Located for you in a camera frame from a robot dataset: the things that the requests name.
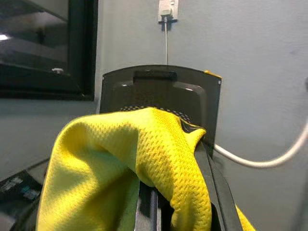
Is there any grey top-load washing machine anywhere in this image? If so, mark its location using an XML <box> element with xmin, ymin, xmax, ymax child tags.
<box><xmin>0</xmin><ymin>158</ymin><xmax>51</xmax><ymax>231</ymax></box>

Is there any thin white power cable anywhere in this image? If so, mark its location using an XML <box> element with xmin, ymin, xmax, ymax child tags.
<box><xmin>165</xmin><ymin>23</ymin><xmax>169</xmax><ymax>66</ymax></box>

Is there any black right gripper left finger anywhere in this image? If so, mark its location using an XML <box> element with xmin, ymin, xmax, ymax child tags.
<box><xmin>136</xmin><ymin>182</ymin><xmax>159</xmax><ymax>231</ymax></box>

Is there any dark translucent washer lid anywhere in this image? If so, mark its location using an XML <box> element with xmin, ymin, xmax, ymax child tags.
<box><xmin>100</xmin><ymin>64</ymin><xmax>222</xmax><ymax>157</ymax></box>

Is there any white wall socket with plug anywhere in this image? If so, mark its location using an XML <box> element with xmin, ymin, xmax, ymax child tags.
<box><xmin>158</xmin><ymin>0</ymin><xmax>179</xmax><ymax>25</ymax></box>

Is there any yellow mesh sports shirt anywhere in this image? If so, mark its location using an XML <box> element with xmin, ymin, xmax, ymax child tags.
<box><xmin>36</xmin><ymin>107</ymin><xmax>256</xmax><ymax>231</ymax></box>

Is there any black framed window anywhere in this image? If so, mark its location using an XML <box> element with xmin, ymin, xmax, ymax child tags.
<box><xmin>0</xmin><ymin>0</ymin><xmax>98</xmax><ymax>101</ymax></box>

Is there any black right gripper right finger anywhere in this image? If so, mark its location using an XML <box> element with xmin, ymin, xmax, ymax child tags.
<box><xmin>194</xmin><ymin>141</ymin><xmax>238</xmax><ymax>231</ymax></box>

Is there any white water hose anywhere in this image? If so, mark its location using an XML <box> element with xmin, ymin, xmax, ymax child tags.
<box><xmin>214</xmin><ymin>122</ymin><xmax>308</xmax><ymax>169</ymax></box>

